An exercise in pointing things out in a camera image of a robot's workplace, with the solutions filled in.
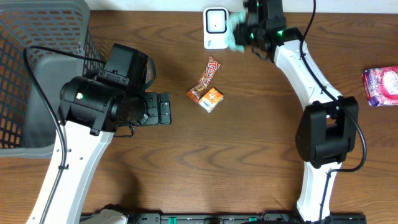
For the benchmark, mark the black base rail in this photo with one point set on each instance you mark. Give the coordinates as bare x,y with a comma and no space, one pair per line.
112,216

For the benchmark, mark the red purple snack bag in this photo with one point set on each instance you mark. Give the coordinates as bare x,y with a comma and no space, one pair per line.
380,85

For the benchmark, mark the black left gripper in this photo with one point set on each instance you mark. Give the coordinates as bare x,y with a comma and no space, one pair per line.
158,108

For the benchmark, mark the orange small snack packet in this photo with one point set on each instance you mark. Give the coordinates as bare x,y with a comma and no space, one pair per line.
211,99

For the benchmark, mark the red chocolate bar wrapper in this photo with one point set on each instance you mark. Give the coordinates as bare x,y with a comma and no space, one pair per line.
197,91

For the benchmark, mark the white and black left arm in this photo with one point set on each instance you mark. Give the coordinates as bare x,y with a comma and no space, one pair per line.
91,111

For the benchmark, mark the dark grey plastic basket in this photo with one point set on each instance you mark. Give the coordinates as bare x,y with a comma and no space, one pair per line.
62,48

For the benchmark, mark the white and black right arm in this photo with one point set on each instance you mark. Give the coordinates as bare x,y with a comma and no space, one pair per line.
328,127

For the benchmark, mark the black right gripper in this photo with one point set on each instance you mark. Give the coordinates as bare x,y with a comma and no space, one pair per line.
239,33

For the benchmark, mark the white barcode scanner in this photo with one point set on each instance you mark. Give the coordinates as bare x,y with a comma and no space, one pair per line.
215,20

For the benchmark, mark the teal snack wrapper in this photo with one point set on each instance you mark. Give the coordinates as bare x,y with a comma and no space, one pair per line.
235,18

